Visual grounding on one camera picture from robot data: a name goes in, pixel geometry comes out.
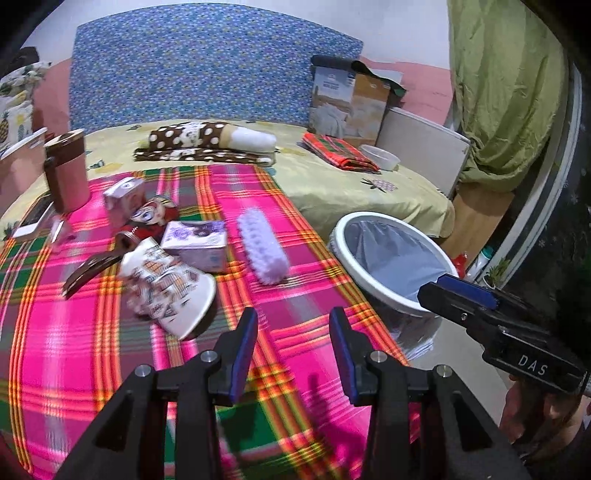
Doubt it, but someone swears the patterned paper cup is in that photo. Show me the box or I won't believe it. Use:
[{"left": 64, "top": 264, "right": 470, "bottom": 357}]
[{"left": 118, "top": 238, "right": 216, "bottom": 340}]

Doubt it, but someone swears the purple milk carton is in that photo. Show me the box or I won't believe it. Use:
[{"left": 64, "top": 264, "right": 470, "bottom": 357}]
[{"left": 160, "top": 220, "right": 228, "bottom": 274}]

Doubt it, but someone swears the red soda can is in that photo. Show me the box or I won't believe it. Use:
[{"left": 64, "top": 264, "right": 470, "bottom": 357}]
[{"left": 114, "top": 195, "right": 179, "bottom": 252}]

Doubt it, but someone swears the pink brown milk carton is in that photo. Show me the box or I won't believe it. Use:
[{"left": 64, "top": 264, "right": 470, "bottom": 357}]
[{"left": 103, "top": 176, "right": 146, "bottom": 230}]

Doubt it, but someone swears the translucent trash bag liner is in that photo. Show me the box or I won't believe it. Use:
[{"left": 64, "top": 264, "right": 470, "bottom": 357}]
[{"left": 335, "top": 215, "right": 457, "bottom": 311}]

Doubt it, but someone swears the white round trash bin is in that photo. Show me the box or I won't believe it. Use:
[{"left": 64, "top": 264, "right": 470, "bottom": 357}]
[{"left": 329, "top": 211, "right": 458, "bottom": 360}]

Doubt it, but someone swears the person right hand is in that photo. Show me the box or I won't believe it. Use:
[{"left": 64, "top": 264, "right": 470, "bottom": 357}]
[{"left": 499, "top": 375, "right": 590, "bottom": 461}]

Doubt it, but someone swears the small potted plant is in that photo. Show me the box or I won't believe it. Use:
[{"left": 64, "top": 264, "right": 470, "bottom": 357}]
[{"left": 483, "top": 258, "right": 510, "bottom": 289}]

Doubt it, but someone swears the white teal bottle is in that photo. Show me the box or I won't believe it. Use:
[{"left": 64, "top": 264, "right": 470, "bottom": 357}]
[{"left": 465, "top": 246, "right": 495, "bottom": 283}]

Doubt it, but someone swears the red detergent bottle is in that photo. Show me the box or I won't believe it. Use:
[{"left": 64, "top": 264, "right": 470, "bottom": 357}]
[{"left": 452, "top": 252, "right": 468, "bottom": 279}]

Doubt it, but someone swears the wooden board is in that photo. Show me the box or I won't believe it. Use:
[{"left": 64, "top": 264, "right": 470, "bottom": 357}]
[{"left": 440, "top": 183, "right": 515, "bottom": 265}]

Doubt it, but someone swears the pink plaid tablecloth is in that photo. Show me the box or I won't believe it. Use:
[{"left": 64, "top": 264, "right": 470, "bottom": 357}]
[{"left": 1, "top": 165, "right": 403, "bottom": 479}]

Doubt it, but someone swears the white plastic bowl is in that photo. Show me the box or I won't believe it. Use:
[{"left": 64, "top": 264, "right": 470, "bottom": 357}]
[{"left": 359, "top": 145, "right": 400, "bottom": 171}]

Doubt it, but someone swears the yellow bed sheet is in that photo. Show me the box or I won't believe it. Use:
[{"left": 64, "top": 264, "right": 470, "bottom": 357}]
[{"left": 85, "top": 120, "right": 455, "bottom": 239}]

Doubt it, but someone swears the folded red plaid cloth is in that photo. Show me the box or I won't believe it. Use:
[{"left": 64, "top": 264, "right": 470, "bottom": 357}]
[{"left": 303, "top": 132, "right": 380, "bottom": 173}]

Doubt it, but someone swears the brown polka dot blanket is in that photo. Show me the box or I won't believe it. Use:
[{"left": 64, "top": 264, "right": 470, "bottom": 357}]
[{"left": 133, "top": 120, "right": 276, "bottom": 166}]

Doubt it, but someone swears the green curtain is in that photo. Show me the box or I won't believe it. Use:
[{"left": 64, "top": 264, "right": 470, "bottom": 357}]
[{"left": 448, "top": 0, "right": 566, "bottom": 192}]

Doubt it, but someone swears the cardboard bedding box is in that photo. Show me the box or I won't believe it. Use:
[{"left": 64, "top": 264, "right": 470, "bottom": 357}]
[{"left": 308, "top": 55, "right": 406, "bottom": 146}]

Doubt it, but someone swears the white smartphone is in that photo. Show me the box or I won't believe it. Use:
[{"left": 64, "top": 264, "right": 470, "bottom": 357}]
[{"left": 12, "top": 193, "right": 54, "bottom": 240}]

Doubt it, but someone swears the pink brown tumbler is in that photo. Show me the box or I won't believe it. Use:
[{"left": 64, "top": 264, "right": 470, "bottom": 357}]
[{"left": 43, "top": 129, "right": 91, "bottom": 214}]

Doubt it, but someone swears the pink storage box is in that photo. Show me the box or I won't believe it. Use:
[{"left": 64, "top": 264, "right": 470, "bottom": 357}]
[{"left": 0, "top": 127, "right": 47, "bottom": 214}]

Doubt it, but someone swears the blue floral headboard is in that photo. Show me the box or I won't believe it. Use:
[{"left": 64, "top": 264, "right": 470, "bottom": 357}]
[{"left": 69, "top": 3, "right": 363, "bottom": 132}]

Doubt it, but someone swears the pineapple print bedding bundle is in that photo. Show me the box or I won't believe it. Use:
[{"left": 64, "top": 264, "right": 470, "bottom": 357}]
[{"left": 0, "top": 61, "right": 51, "bottom": 152}]

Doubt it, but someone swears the black clothing on bundle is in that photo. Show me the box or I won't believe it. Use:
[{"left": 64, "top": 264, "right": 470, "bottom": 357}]
[{"left": 2, "top": 46, "right": 39, "bottom": 76}]

